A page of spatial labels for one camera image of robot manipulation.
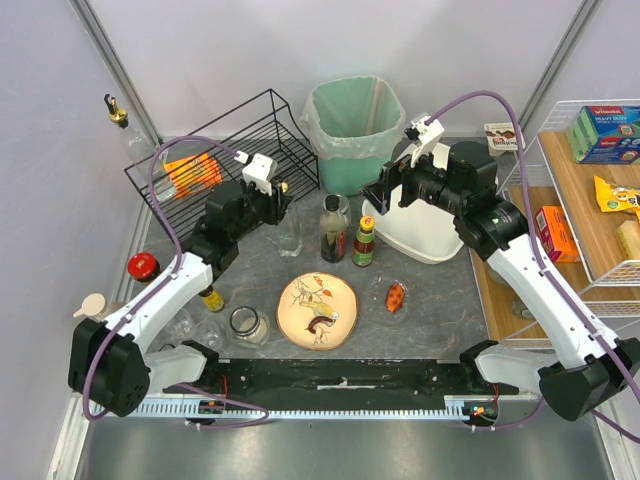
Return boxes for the glass oil bottle gold spout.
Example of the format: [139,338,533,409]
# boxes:
[278,182,302,257]

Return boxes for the dark soy sauce bottle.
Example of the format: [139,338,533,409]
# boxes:
[319,194,349,263]

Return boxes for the yellow cap chili sauce bottle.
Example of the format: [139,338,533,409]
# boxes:
[352,216,375,267]

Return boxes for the small yellow label bottle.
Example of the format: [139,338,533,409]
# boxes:
[198,285,225,312]

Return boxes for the red lid sauce jar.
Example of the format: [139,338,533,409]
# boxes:
[127,252,161,284]

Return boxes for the wide glass jar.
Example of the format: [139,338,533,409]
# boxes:
[226,306,271,348]

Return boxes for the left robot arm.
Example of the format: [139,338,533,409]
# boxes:
[68,180,293,421]

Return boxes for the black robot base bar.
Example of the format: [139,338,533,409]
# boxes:
[192,359,519,409]

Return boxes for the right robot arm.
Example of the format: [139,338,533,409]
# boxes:
[362,141,639,421]

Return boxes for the chocolate pudding cup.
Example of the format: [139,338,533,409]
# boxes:
[484,123,518,157]

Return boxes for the glass jar with rice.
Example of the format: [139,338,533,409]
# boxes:
[331,194,350,214]

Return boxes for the orange snack packet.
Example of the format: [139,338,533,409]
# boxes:
[163,153,223,198]

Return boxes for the white plastic basin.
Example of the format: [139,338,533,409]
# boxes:
[362,143,463,264]

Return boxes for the green trash bin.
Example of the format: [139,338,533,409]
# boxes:
[300,76,406,196]

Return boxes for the clear trash bag liner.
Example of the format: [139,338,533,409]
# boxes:
[300,76,406,160]

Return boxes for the orange pink box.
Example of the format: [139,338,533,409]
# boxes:
[535,205,580,263]

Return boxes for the clear glass plate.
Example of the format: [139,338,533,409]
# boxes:
[360,275,415,328]

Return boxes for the orange food piece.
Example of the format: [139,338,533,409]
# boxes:
[385,282,406,314]

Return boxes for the floral ceramic plate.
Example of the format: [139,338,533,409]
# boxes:
[276,272,359,351]

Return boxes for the clear plastic cup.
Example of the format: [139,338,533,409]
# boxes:
[194,321,223,351]
[166,309,196,339]

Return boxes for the green sponge pack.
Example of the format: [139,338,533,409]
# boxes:
[565,105,639,165]

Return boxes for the yellow snack bag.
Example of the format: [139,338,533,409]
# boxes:
[594,176,640,217]

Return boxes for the beige pump soap bottle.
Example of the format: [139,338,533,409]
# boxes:
[73,293,125,322]

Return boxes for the yellow sponge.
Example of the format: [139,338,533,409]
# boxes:
[617,220,640,260]

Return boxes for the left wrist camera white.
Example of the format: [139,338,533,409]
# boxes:
[234,151,277,196]

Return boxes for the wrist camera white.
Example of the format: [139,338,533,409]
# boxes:
[234,151,277,196]
[404,114,444,168]

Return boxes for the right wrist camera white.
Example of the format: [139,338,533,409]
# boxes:
[404,114,444,168]

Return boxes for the black wire rack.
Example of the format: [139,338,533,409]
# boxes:
[125,89,320,243]

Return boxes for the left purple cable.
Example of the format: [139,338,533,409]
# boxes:
[82,135,271,429]

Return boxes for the purple cable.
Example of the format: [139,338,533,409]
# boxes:
[82,135,271,429]
[430,90,640,442]

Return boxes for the white wire shelf unit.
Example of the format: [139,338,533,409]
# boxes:
[500,100,639,338]

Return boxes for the grey cable duct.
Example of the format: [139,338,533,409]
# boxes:
[74,394,541,419]

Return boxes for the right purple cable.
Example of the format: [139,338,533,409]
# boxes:
[430,90,640,442]

